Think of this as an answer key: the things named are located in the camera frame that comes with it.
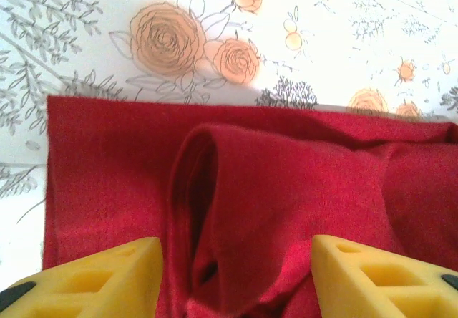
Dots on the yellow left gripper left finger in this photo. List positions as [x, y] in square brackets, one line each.
[89, 285]

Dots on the red t-shirt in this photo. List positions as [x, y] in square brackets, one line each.
[268, 174]

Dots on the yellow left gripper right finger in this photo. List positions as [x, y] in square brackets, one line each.
[375, 285]

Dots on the floral patterned table cover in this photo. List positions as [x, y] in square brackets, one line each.
[107, 28]

